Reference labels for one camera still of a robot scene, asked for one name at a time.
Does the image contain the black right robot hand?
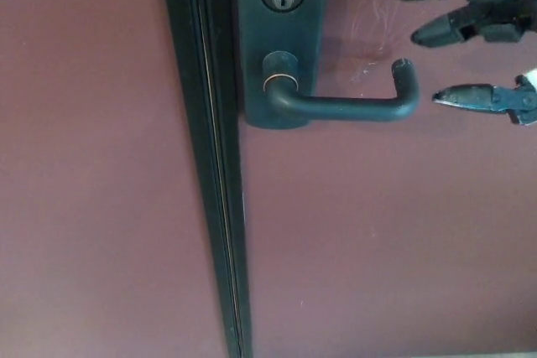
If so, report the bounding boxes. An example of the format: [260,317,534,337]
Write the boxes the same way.
[383,0,537,127]

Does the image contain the black door edge strip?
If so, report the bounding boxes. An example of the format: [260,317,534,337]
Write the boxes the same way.
[194,0,254,358]
[156,0,244,358]

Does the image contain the maroon door with handle plate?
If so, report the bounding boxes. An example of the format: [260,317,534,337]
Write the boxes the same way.
[232,0,537,358]

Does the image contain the plain maroon door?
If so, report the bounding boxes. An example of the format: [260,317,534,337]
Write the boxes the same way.
[0,0,230,358]

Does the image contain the black lever door handle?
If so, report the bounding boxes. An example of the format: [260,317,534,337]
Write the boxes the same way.
[260,50,421,123]

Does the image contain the black door handle backplate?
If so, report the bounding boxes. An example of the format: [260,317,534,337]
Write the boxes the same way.
[234,0,330,130]

